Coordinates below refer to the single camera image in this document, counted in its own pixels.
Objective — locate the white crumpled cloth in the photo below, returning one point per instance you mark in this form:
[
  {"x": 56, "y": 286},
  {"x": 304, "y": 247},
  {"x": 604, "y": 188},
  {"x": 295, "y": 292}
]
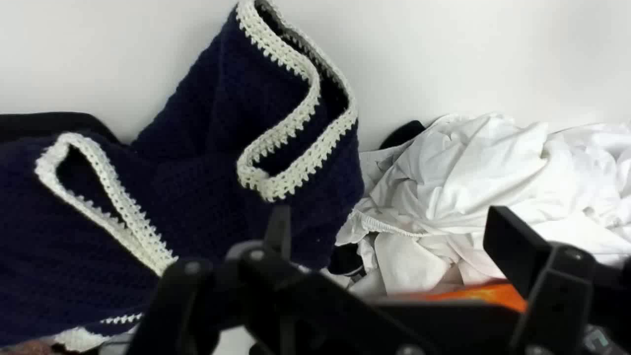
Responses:
[{"x": 425, "y": 208}]

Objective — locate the navy knit cloth white trim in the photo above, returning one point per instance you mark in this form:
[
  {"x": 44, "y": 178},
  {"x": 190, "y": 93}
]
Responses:
[{"x": 88, "y": 225}]

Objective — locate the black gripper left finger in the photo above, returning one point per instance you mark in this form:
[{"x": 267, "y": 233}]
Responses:
[{"x": 285, "y": 308}]

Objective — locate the orange cloth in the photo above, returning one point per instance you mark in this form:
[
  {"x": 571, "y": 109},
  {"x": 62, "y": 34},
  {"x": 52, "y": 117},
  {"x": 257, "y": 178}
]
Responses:
[{"x": 492, "y": 292}]

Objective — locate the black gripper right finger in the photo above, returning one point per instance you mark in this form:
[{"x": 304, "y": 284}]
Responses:
[{"x": 575, "y": 304}]

